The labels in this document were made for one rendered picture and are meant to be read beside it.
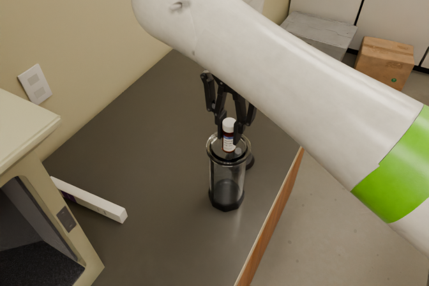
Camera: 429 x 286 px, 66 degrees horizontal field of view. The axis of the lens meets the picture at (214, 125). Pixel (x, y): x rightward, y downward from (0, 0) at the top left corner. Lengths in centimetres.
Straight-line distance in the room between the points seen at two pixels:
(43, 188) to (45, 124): 23
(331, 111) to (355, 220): 185
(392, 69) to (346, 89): 268
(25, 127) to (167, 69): 106
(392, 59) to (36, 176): 274
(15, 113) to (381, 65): 280
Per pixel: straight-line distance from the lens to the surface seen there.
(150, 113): 121
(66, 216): 69
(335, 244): 205
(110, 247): 94
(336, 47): 289
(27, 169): 57
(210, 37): 37
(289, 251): 196
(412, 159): 32
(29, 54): 106
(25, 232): 88
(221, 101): 69
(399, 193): 33
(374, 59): 297
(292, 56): 35
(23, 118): 41
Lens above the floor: 176
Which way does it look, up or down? 45 degrees down
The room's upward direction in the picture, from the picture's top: straight up
